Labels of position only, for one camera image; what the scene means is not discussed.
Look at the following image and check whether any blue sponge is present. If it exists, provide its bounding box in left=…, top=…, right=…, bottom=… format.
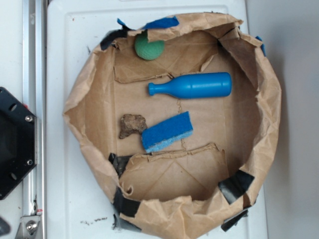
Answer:
left=142, top=112, right=193, bottom=153

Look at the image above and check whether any brown paper bag tray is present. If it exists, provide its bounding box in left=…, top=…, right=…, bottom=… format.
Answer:
left=63, top=12, right=282, bottom=239

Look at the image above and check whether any brown rock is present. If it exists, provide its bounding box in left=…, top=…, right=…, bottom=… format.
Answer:
left=119, top=114, right=148, bottom=139

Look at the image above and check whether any blue plastic bottle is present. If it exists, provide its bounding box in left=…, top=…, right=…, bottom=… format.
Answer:
left=148, top=72, right=232, bottom=99

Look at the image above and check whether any green ball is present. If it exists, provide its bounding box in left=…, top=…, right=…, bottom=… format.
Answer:
left=134, top=31, right=165, bottom=61

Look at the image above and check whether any white plastic board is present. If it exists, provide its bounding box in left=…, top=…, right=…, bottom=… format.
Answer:
left=46, top=0, right=257, bottom=239

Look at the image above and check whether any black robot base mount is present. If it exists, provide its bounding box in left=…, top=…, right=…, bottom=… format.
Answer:
left=0, top=87, right=36, bottom=200

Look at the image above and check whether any aluminium rail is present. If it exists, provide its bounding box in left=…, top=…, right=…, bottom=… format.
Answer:
left=15, top=0, right=49, bottom=239

